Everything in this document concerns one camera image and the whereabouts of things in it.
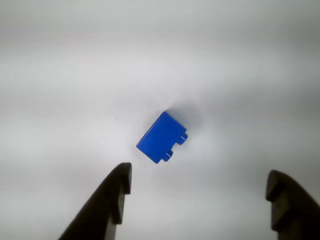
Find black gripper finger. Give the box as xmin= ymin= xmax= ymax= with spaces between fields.
xmin=57 ymin=162 xmax=133 ymax=240
xmin=265 ymin=169 xmax=320 ymax=240

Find blue lego brick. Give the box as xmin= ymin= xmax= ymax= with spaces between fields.
xmin=135 ymin=111 xmax=189 ymax=165

